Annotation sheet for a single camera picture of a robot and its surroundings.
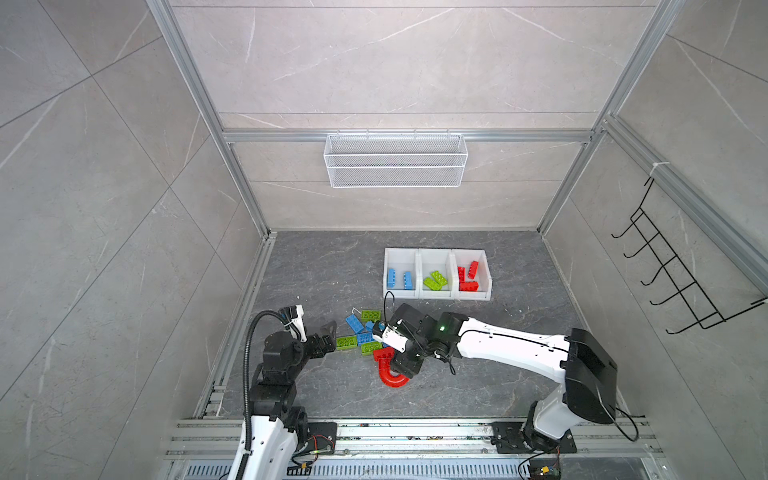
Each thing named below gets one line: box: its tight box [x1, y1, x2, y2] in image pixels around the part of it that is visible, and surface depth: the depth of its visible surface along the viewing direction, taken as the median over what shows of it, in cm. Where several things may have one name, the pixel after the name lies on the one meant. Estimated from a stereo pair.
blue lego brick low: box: [404, 271, 413, 290], surface depth 104 cm
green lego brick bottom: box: [361, 341, 382, 356], surface depth 90 cm
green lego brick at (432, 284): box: [424, 277, 443, 291], surface depth 105 cm
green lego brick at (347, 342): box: [336, 336, 358, 350], surface depth 90 cm
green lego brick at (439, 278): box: [430, 270, 448, 286], surface depth 106 cm
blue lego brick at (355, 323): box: [346, 314, 364, 334], surface depth 95 cm
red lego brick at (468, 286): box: [459, 281, 479, 292], surface depth 103 cm
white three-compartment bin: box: [383, 247, 493, 301], surface depth 105 cm
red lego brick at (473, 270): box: [467, 260, 480, 280], surface depth 108 cm
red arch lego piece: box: [378, 360, 410, 388], surface depth 84 cm
